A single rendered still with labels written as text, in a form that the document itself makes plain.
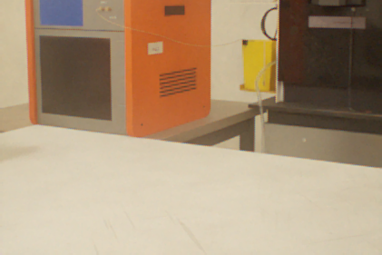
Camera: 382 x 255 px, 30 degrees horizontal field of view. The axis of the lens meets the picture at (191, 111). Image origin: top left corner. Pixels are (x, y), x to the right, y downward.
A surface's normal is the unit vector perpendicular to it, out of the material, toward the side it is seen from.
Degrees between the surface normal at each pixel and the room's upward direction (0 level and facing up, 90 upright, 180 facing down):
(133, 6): 90
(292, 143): 90
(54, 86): 90
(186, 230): 0
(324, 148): 90
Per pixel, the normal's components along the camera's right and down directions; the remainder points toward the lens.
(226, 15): -0.51, 0.15
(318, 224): 0.00, -0.99
